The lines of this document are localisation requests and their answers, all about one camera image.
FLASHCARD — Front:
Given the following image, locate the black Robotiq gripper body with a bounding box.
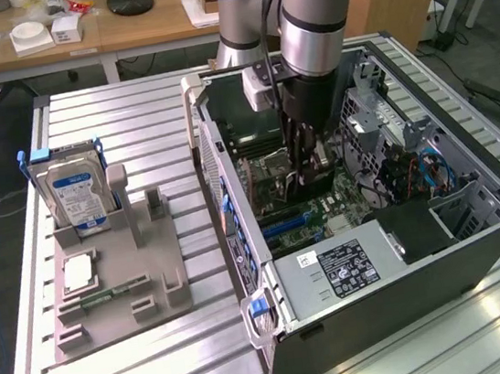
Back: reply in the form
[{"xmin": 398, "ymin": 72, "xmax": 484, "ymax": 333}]
[{"xmin": 276, "ymin": 68, "xmax": 345, "ymax": 138}]

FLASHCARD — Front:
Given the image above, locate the black RAM slot row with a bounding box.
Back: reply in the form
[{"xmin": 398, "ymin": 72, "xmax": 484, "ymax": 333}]
[{"xmin": 228, "ymin": 127, "xmax": 288, "ymax": 162}]

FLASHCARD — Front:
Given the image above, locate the blue expansion slot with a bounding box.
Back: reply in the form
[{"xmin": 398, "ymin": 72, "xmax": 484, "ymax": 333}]
[{"xmin": 258, "ymin": 210, "xmax": 313, "ymax": 241}]

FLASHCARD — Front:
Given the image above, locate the CPU socket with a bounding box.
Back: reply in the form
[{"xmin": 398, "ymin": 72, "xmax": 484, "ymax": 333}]
[{"xmin": 258, "ymin": 150, "xmax": 294, "ymax": 183}]

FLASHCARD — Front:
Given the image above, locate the metal drive cage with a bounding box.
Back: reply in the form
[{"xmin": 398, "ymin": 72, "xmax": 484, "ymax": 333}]
[{"xmin": 340, "ymin": 79, "xmax": 410, "ymax": 150}]

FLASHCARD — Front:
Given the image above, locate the green motherboard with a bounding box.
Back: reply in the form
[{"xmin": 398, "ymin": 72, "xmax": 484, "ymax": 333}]
[{"xmin": 222, "ymin": 107, "xmax": 378, "ymax": 262}]

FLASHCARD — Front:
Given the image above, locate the grey power supply unit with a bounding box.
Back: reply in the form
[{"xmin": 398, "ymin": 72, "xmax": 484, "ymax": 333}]
[{"xmin": 268, "ymin": 215, "xmax": 417, "ymax": 325}]

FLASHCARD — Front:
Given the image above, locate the white booklet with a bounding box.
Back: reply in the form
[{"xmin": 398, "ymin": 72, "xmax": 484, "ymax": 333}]
[{"xmin": 180, "ymin": 0, "xmax": 223, "ymax": 30}]

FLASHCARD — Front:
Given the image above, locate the grey disk bay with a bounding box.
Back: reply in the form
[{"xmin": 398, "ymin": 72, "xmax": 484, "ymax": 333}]
[{"xmin": 424, "ymin": 176, "xmax": 500, "ymax": 247}]

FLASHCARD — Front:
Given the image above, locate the open black PC case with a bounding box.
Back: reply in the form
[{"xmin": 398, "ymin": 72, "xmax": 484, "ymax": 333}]
[{"xmin": 176, "ymin": 19, "xmax": 500, "ymax": 374}]

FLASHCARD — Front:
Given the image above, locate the wooden desk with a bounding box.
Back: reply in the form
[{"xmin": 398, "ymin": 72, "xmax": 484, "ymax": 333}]
[{"xmin": 0, "ymin": 0, "xmax": 353, "ymax": 99}]

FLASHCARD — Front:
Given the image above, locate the grey parts rack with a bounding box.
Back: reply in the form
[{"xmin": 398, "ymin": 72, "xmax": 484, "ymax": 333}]
[{"xmin": 29, "ymin": 155, "xmax": 202, "ymax": 365}]

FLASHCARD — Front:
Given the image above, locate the hard disk with blue carrier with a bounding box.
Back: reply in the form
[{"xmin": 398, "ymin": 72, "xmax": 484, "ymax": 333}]
[{"xmin": 16, "ymin": 134, "xmax": 117, "ymax": 248}]

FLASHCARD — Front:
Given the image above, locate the green RAM stick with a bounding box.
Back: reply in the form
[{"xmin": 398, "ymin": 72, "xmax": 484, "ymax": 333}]
[{"xmin": 79, "ymin": 283, "xmax": 133, "ymax": 310}]

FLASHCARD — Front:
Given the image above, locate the red packet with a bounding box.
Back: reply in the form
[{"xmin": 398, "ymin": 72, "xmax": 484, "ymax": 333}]
[{"xmin": 68, "ymin": 0, "xmax": 97, "ymax": 16}]

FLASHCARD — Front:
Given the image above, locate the silver CPU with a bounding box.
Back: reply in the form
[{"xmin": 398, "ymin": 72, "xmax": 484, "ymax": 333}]
[{"xmin": 60, "ymin": 252, "xmax": 98, "ymax": 294}]

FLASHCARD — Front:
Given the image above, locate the small white labelled box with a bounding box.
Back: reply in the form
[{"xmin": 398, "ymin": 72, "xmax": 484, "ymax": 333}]
[{"xmin": 47, "ymin": 13, "xmax": 87, "ymax": 47}]

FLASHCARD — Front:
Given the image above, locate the white tape roll box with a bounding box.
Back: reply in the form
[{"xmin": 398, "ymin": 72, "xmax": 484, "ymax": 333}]
[{"xmin": 6, "ymin": 17, "xmax": 57, "ymax": 59}]

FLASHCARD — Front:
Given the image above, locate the black chair base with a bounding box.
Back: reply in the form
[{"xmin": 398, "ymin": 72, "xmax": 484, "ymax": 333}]
[{"xmin": 0, "ymin": 69, "xmax": 86, "ymax": 134}]

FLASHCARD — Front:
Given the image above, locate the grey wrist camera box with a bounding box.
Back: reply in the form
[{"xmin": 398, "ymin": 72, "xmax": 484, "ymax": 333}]
[{"xmin": 240, "ymin": 60, "xmax": 290, "ymax": 114}]

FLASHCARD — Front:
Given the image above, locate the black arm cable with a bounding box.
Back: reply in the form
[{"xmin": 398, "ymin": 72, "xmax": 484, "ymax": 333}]
[{"xmin": 255, "ymin": 0, "xmax": 303, "ymax": 112}]

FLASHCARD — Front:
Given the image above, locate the red wire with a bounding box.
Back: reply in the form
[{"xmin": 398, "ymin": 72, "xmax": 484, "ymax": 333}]
[{"xmin": 404, "ymin": 157, "xmax": 423, "ymax": 198}]

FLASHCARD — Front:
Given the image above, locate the blue wire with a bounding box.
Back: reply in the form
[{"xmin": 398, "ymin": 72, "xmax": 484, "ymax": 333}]
[{"xmin": 415, "ymin": 148, "xmax": 459, "ymax": 198}]

